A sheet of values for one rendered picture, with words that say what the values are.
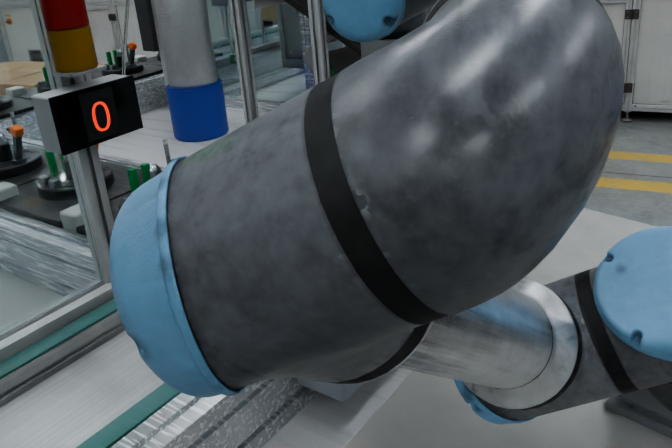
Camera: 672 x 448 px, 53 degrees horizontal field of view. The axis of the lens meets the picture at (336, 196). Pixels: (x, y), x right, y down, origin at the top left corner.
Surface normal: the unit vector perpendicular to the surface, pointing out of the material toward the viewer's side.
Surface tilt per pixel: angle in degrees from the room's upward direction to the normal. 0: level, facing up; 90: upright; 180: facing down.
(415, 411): 0
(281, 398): 90
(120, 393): 0
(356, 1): 90
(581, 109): 66
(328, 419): 0
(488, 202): 79
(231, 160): 40
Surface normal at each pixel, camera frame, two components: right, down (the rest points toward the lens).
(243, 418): 0.81, 0.16
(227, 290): -0.36, 0.22
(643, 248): -0.45, -0.47
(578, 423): -0.07, -0.92
